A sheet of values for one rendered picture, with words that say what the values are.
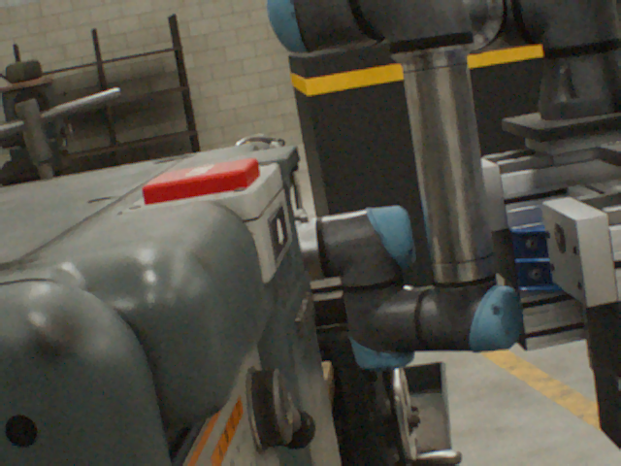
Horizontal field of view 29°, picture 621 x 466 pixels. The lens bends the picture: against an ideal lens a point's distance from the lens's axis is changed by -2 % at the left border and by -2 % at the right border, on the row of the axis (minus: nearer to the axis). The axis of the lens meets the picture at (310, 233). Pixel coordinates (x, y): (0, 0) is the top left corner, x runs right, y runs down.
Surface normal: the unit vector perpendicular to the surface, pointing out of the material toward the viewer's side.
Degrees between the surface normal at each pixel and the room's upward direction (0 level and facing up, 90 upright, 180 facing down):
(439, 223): 88
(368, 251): 91
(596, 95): 72
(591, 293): 90
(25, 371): 90
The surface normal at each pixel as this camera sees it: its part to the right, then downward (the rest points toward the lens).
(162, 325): 0.28, 0.00
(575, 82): -0.48, -0.08
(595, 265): 0.07, 0.15
